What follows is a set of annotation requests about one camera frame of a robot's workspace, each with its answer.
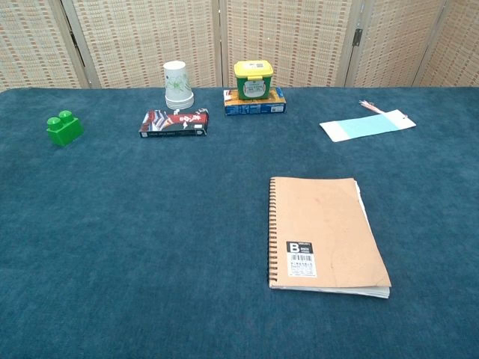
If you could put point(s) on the dark blue table cloth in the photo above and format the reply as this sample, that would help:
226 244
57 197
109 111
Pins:
149 224

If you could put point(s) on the black screen hinge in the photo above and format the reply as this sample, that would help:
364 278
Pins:
357 37

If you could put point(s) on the green toy building block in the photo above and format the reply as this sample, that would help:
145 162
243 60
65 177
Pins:
63 131

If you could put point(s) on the black red printed box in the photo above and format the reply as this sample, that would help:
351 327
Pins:
174 123

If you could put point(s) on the spiral notebook brown cover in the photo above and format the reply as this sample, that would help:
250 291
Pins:
325 224

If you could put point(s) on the blue orange printed box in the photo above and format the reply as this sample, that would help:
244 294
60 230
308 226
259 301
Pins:
254 107

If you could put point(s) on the white plastic cup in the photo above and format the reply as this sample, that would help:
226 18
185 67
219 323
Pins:
177 86

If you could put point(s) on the green container yellow lid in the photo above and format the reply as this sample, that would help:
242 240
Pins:
253 80

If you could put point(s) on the blue white tasselled bookmark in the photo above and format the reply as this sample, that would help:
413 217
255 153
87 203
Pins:
365 127

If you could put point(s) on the woven wooden folding screen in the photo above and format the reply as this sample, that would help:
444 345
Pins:
149 37

